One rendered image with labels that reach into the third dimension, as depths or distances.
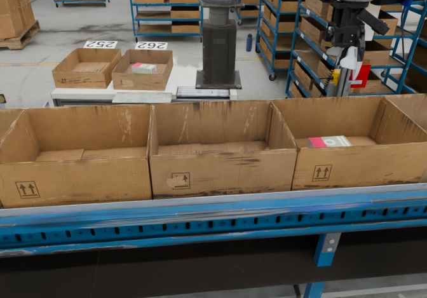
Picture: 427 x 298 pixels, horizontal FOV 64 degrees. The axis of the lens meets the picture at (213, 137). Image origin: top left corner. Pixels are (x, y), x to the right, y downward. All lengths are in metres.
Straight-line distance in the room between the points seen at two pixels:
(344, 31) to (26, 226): 0.97
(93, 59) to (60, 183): 1.49
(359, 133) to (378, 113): 0.10
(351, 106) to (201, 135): 0.53
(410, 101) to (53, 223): 1.20
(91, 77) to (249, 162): 1.27
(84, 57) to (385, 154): 1.88
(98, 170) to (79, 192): 0.09
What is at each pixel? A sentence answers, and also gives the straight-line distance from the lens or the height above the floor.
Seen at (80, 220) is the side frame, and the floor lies 0.91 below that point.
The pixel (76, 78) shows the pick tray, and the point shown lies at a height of 0.81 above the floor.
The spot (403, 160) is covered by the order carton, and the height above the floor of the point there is 0.99.
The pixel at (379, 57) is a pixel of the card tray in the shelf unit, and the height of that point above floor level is 0.80.
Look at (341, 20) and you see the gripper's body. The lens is 1.04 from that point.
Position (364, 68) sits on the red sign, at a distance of 2.00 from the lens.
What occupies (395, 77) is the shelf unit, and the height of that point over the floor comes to 0.34.
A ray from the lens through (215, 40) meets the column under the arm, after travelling 1.88.
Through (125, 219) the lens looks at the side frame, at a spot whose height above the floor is 0.90.
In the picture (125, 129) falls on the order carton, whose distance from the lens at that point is 1.19.
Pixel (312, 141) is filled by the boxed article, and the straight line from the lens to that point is 1.22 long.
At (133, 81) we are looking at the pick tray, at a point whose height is 0.80.
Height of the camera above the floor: 1.57
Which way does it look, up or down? 33 degrees down
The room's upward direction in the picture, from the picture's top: 1 degrees clockwise
